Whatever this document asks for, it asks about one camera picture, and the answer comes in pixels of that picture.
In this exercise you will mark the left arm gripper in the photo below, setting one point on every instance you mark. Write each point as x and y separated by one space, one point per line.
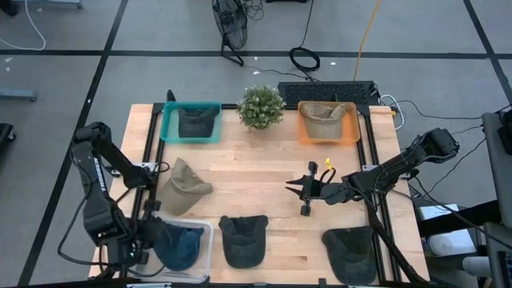
150 236

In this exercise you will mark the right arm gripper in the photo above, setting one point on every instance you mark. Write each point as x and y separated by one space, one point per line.
316 190

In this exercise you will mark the blue denim baseball cap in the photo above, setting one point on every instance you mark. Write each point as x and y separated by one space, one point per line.
192 262
176 240

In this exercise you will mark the olive khaki baseball cap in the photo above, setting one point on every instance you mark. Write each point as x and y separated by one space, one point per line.
184 192

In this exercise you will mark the tan baseball cap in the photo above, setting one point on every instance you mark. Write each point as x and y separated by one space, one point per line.
324 124

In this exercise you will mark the clear plastic bin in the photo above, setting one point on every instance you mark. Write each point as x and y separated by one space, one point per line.
206 276

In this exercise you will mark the black baseball cap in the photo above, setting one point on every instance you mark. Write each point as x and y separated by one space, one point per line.
244 244
196 124
350 256

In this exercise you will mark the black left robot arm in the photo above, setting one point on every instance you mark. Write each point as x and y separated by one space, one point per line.
96 208

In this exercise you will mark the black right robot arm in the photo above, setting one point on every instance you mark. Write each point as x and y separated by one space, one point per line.
400 164

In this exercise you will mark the orange plastic bin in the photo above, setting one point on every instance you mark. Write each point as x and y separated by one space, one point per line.
354 128

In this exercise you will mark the small potted green plant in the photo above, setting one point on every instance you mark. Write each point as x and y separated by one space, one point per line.
260 106

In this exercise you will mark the black perforated computer case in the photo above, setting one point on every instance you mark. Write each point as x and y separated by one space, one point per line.
324 94

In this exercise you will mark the teal plastic bin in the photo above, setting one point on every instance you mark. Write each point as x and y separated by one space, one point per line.
168 120

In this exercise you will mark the white paper sheet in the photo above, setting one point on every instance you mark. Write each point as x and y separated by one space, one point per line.
440 211

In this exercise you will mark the white roll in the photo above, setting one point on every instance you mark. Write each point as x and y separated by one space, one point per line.
452 243

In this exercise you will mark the black beam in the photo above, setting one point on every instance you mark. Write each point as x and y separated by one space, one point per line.
460 220

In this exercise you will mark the black floor fan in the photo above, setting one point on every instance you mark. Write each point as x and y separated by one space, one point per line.
232 24

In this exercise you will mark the grey floor bar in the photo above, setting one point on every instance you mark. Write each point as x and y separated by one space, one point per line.
18 95

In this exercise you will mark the grey metal cabinet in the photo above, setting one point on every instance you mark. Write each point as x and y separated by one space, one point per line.
498 168

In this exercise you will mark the grey platform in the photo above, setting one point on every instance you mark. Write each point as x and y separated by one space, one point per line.
48 3

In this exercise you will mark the black aluminium table frame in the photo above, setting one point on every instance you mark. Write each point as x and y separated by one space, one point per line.
230 106

